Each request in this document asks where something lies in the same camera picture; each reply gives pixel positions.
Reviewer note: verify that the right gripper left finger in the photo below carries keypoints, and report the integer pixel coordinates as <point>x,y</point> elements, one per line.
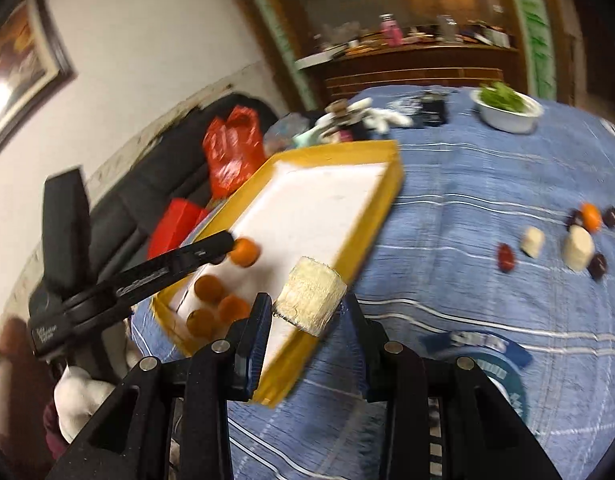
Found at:
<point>227,370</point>

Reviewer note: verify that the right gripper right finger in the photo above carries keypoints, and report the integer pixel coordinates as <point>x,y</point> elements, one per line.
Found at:
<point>390,373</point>

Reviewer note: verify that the large pale sugarcane chunk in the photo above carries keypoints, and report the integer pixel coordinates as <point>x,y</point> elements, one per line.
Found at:
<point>310,296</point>

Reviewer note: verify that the red date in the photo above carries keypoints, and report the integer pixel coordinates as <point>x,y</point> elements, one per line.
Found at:
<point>506,259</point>

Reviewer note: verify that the small pale sugarcane chunk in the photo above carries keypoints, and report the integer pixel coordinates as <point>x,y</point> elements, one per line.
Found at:
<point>532,241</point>

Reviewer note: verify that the medium pale sugarcane chunk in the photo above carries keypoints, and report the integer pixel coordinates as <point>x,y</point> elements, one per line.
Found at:
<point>578,248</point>

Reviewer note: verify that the dark plum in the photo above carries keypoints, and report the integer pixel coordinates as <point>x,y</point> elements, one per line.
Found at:
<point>597,267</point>
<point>575,218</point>
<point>609,217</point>

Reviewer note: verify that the orange tangerine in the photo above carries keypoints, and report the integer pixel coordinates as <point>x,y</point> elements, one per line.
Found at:
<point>592,218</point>

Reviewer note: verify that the white gloved left hand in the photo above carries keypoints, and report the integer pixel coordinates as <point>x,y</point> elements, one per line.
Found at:
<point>77,397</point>

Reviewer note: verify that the tangerine in tray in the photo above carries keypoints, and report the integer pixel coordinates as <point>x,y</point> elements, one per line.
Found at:
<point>209,289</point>
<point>245,252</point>
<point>233,308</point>
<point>201,323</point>

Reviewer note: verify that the red box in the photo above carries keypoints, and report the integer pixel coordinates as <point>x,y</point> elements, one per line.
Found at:
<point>177,222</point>

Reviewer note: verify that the blue plaid tablecloth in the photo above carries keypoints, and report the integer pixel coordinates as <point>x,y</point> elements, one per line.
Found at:
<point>544,333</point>

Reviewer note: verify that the black sofa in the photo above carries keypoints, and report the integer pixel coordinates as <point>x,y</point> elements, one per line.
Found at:
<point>124,219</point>

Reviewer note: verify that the yellow tray white bottom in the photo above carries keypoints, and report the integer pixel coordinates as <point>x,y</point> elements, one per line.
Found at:
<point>327,203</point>

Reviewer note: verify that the red plastic bag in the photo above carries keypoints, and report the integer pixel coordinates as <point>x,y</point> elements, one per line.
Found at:
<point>234,150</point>

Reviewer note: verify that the white gloves pile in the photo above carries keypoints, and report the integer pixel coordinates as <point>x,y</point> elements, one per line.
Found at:
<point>348,122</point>

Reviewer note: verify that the black container on table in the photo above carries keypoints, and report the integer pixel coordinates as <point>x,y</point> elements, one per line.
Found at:
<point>433,108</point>

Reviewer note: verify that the white bowl of greens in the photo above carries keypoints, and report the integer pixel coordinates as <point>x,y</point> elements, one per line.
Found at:
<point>505,109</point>

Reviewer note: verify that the wooden counter cabinet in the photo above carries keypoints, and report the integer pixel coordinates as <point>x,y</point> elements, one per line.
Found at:
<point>337,75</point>

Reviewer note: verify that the pink bottle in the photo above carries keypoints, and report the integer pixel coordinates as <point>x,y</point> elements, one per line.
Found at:
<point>391,30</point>

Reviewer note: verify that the framed wall picture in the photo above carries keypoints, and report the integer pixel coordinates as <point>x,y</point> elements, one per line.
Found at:
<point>34,65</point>

